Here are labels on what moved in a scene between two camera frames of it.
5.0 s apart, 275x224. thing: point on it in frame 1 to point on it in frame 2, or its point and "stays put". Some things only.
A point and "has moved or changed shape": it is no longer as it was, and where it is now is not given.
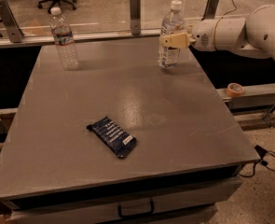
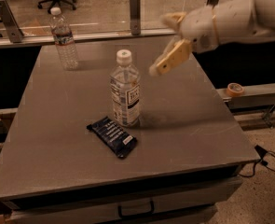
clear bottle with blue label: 172,23 has moved or changed shape
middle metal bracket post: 135,13 stays put
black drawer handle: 152,208 stays put
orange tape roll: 235,90 stays put
